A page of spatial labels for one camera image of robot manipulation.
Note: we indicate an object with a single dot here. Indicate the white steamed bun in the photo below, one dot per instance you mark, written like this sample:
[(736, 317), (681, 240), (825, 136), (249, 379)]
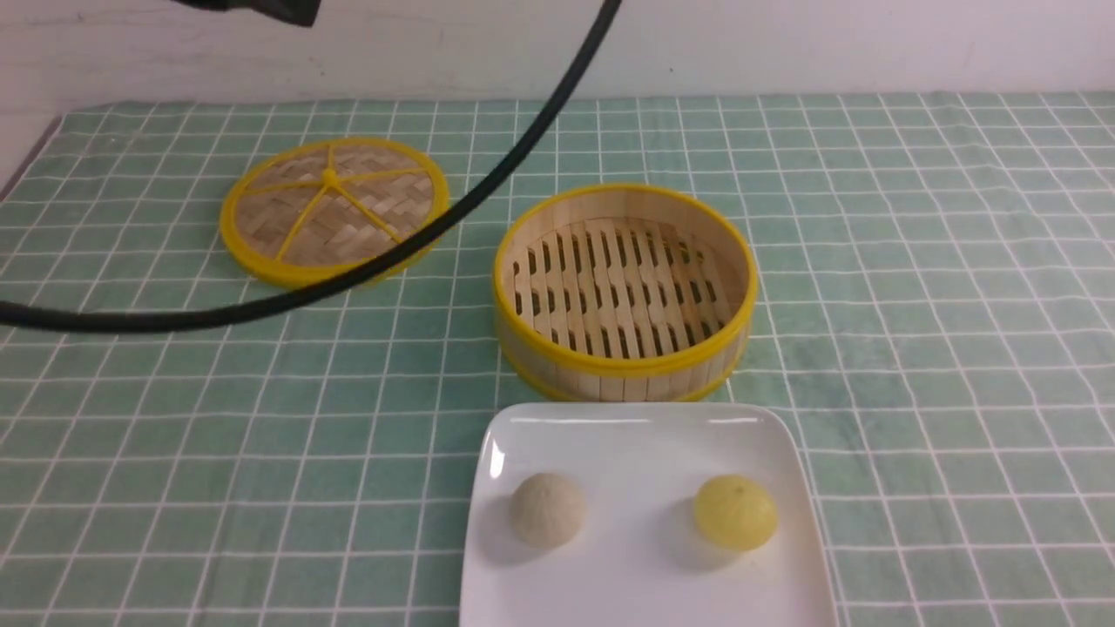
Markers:
[(547, 510)]

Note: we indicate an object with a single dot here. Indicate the yellow steamed bun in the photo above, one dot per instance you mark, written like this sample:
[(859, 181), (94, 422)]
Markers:
[(735, 513)]

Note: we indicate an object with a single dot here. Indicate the yellow bamboo steamer lid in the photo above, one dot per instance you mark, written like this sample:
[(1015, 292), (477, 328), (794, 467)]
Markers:
[(321, 209)]

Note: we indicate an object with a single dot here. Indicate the green checkered tablecloth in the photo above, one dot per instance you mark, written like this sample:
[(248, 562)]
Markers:
[(935, 328)]

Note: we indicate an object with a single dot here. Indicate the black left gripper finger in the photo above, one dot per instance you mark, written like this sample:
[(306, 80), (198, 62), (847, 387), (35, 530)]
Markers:
[(300, 13)]

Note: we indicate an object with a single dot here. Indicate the white square plate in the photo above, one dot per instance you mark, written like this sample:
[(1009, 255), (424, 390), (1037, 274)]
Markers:
[(638, 560)]

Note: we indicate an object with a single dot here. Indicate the yellow bamboo steamer basket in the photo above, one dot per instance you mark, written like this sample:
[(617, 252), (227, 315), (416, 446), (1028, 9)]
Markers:
[(624, 293)]

